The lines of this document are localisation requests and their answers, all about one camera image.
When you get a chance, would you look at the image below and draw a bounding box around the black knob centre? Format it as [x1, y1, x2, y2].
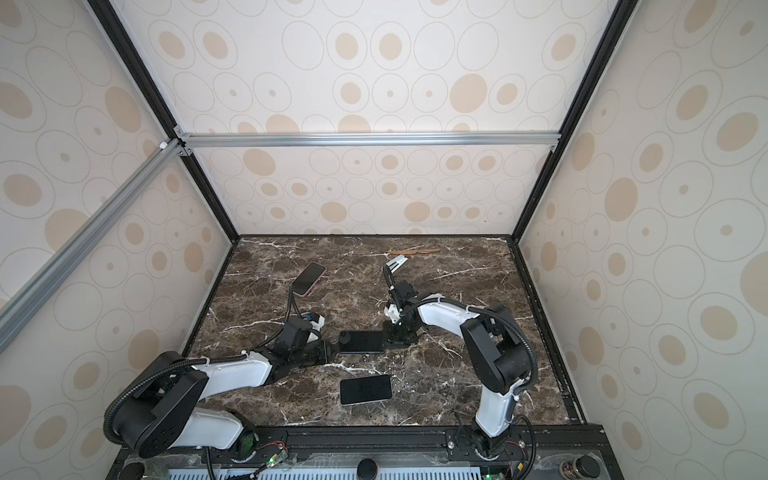
[356, 458, 379, 480]

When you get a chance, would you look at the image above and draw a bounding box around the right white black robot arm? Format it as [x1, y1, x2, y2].
[382, 256, 539, 458]

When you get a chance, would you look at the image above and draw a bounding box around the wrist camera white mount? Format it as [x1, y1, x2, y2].
[384, 304, 401, 324]
[303, 311, 325, 331]

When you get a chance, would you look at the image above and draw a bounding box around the horizontal aluminium rail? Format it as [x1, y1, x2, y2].
[180, 131, 561, 148]

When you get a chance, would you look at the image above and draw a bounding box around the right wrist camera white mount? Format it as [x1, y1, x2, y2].
[384, 304, 401, 324]

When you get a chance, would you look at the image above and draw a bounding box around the white stapler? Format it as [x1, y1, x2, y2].
[386, 255, 408, 273]

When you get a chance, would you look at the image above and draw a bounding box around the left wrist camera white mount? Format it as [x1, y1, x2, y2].
[303, 311, 325, 331]

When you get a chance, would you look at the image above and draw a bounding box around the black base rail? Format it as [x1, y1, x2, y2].
[108, 425, 623, 479]

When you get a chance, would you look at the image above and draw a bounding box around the diagonal aluminium rail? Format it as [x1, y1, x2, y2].
[1, 139, 181, 350]

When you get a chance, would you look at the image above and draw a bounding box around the pink phone case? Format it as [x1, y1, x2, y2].
[291, 262, 328, 298]

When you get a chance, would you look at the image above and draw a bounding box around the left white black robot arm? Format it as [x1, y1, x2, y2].
[103, 299, 335, 459]

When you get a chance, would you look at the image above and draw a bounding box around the round button right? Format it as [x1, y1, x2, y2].
[558, 455, 602, 480]

